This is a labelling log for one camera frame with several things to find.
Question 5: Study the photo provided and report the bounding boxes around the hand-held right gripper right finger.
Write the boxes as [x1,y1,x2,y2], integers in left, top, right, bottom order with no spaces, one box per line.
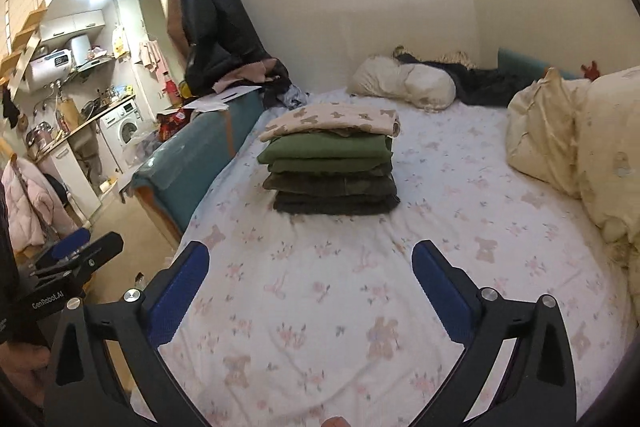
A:
[407,239,578,427]

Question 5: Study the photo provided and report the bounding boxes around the red bags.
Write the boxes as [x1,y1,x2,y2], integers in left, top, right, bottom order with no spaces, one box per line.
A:
[157,79,193,142]

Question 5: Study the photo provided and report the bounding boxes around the wooden stairs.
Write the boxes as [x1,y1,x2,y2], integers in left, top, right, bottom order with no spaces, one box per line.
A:
[0,4,51,98]

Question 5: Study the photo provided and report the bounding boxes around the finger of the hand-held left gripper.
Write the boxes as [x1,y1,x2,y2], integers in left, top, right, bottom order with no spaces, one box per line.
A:
[35,228,93,269]
[30,232,125,294]

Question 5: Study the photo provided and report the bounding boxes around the white water heater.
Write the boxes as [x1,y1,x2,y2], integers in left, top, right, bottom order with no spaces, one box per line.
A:
[25,48,73,94]

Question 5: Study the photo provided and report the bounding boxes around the bed with floral sheet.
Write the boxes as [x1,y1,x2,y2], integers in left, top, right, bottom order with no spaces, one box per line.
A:
[130,87,636,427]

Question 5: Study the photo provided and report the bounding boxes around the pink bear-print pants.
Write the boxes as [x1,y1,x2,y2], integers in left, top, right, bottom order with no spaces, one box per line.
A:
[257,103,402,142]

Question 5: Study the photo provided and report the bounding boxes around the wooden kitchen counter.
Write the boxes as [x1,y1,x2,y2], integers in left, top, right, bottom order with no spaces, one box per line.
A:
[27,94,136,158]

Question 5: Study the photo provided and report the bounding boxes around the black clothing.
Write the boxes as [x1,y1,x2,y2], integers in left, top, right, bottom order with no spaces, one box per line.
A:
[395,52,538,108]

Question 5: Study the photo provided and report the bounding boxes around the cream bear-print duvet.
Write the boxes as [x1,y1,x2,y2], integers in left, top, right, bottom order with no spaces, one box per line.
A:
[505,66,640,268]

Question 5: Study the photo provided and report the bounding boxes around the dark clothes pile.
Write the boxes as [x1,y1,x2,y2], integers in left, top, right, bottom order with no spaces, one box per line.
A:
[262,59,308,108]

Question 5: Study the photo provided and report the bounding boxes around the dark grey folded pants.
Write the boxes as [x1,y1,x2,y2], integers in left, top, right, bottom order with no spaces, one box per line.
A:
[272,192,402,216]

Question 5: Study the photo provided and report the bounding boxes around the cream pillow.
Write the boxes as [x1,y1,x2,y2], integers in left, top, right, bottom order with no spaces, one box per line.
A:
[347,55,457,110]

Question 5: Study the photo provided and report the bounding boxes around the teal padded bed board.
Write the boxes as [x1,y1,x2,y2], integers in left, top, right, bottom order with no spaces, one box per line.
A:
[131,91,265,233]

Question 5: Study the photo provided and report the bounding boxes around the person's left hand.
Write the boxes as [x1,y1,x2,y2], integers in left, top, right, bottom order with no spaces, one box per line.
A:
[0,339,53,408]

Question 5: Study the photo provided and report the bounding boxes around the white washing machine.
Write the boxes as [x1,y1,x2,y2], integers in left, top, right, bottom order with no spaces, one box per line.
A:
[99,99,143,148]

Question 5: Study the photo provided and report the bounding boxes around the tall white cabinet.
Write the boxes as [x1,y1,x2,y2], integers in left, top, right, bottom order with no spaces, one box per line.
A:
[115,0,151,58]

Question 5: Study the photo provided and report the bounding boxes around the teal headboard cushion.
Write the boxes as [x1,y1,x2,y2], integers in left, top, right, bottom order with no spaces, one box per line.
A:
[497,48,581,82]

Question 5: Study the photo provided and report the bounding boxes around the white wall cabinets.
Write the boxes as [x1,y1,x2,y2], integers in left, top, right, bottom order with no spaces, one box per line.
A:
[40,9,106,42]

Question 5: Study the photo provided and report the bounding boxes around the green folded pants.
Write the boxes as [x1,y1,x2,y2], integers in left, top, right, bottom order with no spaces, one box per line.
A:
[257,129,394,164]
[267,157,393,176]

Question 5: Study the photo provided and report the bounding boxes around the camouflage folded pants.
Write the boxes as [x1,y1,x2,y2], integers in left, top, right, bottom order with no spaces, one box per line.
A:
[262,171,398,198]

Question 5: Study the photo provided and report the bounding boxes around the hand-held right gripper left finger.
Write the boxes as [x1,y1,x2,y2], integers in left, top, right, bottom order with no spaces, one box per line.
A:
[44,241,213,427]

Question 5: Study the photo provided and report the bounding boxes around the white papers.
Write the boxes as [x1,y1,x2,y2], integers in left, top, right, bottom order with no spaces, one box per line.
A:
[182,86,263,112]

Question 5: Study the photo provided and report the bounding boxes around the pink puffer jacket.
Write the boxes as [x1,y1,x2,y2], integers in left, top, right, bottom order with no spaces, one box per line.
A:
[0,157,76,253]

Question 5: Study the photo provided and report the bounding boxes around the dark hanging jacket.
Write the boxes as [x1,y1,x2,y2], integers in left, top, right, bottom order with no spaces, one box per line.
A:
[172,0,281,95]

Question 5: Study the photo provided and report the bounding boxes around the pink hanging towel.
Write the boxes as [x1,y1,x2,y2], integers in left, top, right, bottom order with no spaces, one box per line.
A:
[137,39,168,82]

